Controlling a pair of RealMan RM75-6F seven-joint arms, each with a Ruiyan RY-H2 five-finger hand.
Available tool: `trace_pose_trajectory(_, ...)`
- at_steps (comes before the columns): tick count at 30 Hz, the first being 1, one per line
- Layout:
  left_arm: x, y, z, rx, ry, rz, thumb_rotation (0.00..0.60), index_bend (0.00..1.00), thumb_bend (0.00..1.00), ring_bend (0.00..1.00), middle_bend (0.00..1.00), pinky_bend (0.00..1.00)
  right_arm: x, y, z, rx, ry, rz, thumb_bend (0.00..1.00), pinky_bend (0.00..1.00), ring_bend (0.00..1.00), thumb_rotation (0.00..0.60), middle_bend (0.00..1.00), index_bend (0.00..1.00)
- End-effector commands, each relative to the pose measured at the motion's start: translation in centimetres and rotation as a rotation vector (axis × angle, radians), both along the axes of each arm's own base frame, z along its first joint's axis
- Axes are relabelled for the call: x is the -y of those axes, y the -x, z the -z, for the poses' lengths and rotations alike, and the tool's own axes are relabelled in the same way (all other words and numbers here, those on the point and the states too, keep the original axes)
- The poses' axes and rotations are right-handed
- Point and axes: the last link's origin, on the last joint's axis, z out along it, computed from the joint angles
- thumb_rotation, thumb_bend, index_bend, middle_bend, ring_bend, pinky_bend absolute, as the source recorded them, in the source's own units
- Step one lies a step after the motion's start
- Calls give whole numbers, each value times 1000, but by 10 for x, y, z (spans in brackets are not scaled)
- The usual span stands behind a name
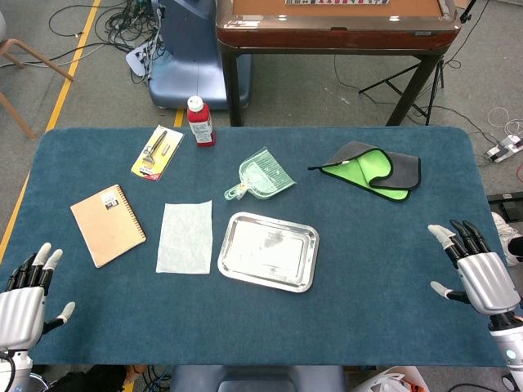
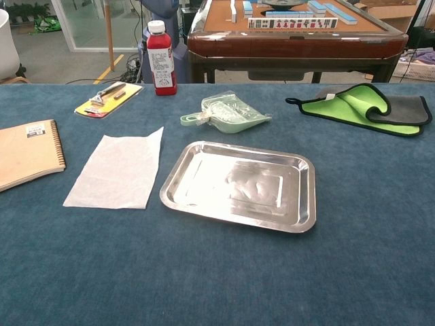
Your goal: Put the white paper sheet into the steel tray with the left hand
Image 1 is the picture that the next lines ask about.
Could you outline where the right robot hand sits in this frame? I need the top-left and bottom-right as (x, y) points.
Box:
(427, 219), (523, 327)

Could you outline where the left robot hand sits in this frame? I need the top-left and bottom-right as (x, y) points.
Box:
(0, 242), (77, 351)

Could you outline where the white paper napkin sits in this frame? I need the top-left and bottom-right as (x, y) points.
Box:
(155, 199), (214, 275)

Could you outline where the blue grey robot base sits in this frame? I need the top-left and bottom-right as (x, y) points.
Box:
(169, 364), (346, 392)

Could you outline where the silver metal tray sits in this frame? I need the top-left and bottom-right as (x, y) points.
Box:
(217, 211), (320, 294)

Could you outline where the white shoe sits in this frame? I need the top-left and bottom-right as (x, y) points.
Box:
(491, 212), (523, 267)

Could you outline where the black foot pedal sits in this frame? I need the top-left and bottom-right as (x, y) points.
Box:
(486, 192), (523, 217)

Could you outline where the kraft spiral notebook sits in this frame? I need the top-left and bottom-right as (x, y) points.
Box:
(69, 184), (148, 270)

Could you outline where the white power strip with plugs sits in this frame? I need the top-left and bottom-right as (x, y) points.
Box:
(125, 40), (159, 78)
(484, 134), (523, 163)

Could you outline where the green grey microfibre cloth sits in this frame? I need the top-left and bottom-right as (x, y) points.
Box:
(307, 140), (422, 203)

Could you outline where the white plastic bag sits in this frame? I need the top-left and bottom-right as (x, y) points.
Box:
(351, 366), (430, 392)

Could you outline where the razor in yellow package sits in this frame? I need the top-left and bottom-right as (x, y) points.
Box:
(130, 124), (185, 181)

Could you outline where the black tripod stand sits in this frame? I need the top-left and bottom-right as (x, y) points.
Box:
(358, 0), (479, 127)

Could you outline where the blue felt table mat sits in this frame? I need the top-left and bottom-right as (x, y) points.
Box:
(0, 126), (512, 368)

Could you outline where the green mini dustpan in bag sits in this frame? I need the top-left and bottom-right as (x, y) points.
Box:
(223, 146), (297, 203)

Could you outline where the red juice bottle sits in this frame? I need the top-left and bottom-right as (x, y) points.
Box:
(186, 95), (217, 149)

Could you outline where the white chair with wooden legs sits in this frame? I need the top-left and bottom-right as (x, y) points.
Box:
(0, 11), (75, 140)

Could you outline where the brown mahjong table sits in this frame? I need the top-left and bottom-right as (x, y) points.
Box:
(215, 0), (463, 127)

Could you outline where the blue grey machine pedestal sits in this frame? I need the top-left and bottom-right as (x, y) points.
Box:
(147, 0), (253, 111)

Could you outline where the black floor cable tangle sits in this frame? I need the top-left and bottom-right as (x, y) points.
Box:
(48, 0), (164, 56)

